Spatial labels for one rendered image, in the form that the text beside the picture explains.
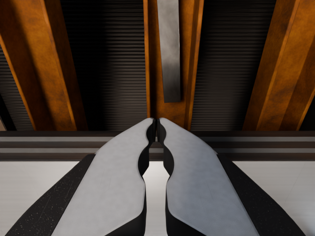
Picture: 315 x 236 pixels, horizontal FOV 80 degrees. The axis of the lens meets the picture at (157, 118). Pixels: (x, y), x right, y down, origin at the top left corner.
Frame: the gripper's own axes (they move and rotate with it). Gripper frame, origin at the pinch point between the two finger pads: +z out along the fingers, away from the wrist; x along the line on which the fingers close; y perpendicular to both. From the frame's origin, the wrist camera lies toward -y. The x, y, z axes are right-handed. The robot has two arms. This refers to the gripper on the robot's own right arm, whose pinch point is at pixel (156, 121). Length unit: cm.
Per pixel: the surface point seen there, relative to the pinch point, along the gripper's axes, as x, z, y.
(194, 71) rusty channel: 5.8, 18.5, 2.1
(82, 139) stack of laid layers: -9.1, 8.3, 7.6
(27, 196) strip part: -16.7, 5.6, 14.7
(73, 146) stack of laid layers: -9.9, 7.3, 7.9
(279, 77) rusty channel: 22.3, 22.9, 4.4
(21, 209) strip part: -18.4, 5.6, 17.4
